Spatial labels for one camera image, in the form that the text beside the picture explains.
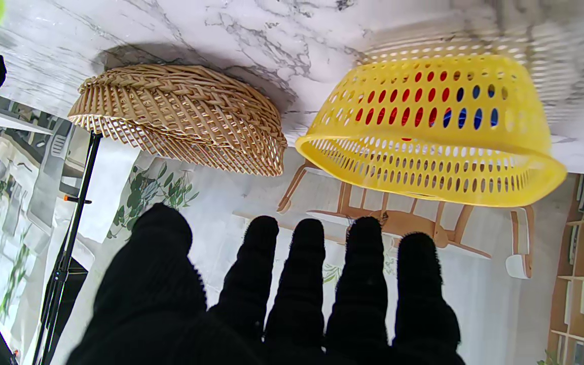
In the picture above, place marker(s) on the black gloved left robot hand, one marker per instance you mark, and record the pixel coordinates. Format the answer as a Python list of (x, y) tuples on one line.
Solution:
[(160, 304)]

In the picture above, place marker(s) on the red toy block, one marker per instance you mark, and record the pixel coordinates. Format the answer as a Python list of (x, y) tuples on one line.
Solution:
[(431, 94), (406, 115), (373, 115)]

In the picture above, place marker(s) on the blue toy block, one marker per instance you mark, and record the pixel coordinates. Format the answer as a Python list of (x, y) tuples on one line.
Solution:
[(477, 117)]

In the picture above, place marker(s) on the grey room print backdrop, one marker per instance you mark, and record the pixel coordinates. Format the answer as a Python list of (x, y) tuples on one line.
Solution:
[(18, 192)]

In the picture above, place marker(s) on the black tripod backdrop stand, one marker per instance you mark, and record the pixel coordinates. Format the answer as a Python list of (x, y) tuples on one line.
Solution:
[(85, 167)]

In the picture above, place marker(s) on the dining room print backdrop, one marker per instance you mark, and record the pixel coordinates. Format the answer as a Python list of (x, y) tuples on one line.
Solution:
[(251, 197)]

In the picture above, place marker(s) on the oval wicker basket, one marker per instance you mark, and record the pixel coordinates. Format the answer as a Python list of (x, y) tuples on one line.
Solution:
[(180, 111)]

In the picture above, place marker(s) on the yellow plastic mesh basket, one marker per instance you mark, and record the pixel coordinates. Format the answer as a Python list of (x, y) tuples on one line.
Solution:
[(424, 167)]

